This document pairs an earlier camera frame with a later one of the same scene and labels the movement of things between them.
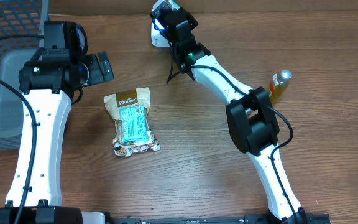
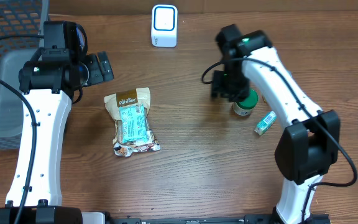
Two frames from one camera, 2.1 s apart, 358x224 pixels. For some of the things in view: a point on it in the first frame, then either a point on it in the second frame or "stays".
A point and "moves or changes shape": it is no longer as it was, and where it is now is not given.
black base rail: [306, 218] stays
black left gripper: [98, 76] stays
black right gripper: [169, 16] -> [217, 86]
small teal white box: [173, 4] moves or changes shape
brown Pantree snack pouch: [129, 98] stays
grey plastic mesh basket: [0, 109] stays
